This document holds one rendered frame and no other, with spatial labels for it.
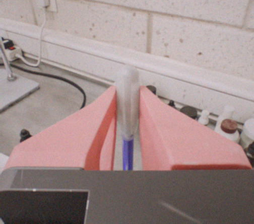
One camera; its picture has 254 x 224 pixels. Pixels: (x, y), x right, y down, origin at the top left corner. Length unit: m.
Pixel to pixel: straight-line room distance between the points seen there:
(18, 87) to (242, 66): 0.62
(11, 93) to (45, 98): 0.10
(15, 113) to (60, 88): 0.15
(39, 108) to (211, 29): 0.48
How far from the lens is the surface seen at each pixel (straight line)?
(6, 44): 0.98
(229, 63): 0.60
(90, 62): 0.74
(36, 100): 0.72
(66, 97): 0.70
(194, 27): 0.59
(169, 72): 0.61
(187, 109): 0.58
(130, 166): 0.16
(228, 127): 0.50
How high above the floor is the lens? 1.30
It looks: 36 degrees down
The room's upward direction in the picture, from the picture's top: straight up
